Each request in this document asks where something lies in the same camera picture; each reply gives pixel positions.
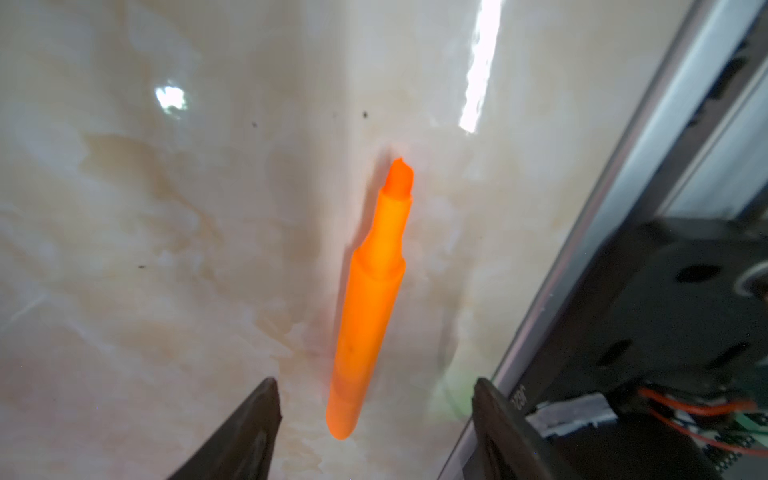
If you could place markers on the orange highlighter pen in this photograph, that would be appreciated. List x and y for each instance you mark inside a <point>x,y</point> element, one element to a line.
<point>375,275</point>

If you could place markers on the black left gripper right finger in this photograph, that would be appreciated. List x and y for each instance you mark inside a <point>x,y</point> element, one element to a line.
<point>509,447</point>

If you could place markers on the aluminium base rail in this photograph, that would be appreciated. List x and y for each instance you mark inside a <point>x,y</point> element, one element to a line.
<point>696,149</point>

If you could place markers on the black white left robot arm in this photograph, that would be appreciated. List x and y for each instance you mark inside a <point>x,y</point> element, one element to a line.
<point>660,346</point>

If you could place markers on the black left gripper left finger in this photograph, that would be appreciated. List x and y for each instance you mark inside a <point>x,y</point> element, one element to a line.
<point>242,447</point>

